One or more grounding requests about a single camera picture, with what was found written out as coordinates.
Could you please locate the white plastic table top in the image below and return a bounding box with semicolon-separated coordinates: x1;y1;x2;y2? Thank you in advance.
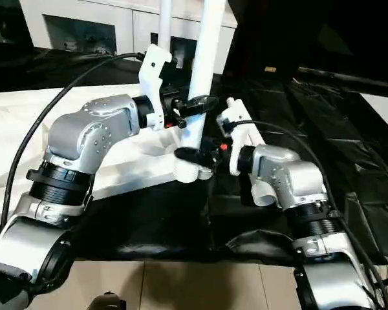
0;84;214;229

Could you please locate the black shiny mat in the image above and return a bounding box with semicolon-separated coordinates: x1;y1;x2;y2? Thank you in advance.
0;40;388;267

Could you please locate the white sideboard cabinet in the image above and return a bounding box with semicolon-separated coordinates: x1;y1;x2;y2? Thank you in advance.
19;0;239;75

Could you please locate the long black bar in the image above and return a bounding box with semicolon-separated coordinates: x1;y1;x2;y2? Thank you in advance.
297;67;388;92

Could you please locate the brown rounded object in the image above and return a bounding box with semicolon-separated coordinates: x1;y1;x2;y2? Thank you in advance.
90;292;127;310

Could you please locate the white flat board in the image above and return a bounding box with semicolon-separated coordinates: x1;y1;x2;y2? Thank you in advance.
358;93;388;140

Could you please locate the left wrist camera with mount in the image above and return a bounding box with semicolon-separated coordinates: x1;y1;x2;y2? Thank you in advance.
138;44;173;130

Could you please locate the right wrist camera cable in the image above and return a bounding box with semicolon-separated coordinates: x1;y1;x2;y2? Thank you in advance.
226;119;388;310

